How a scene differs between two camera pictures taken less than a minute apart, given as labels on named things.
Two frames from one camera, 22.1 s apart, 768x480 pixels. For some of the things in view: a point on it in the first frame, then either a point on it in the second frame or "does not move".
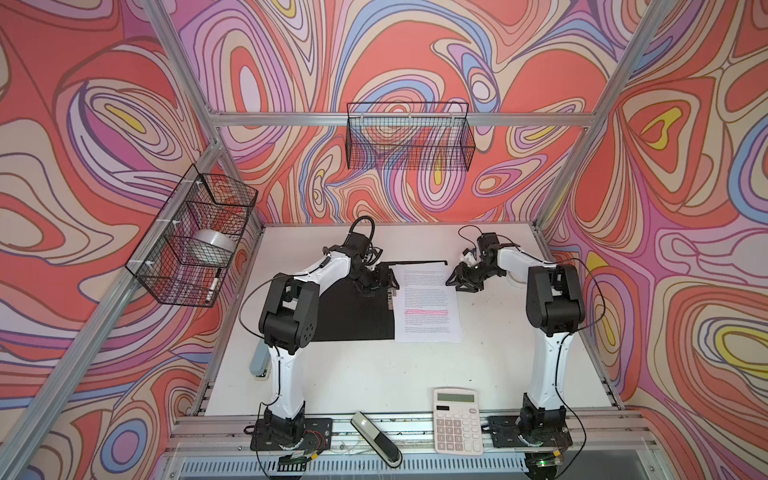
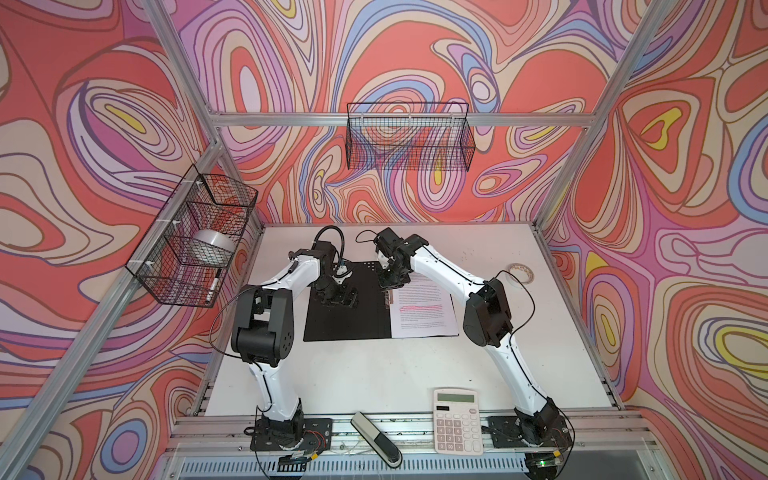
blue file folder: (346, 314) does not move
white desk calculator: (457, 421) does not move
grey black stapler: (390, 455) does not move
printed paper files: (425, 308) does not move
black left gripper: (378, 284) to (340, 299)
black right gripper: (462, 272) to (388, 285)
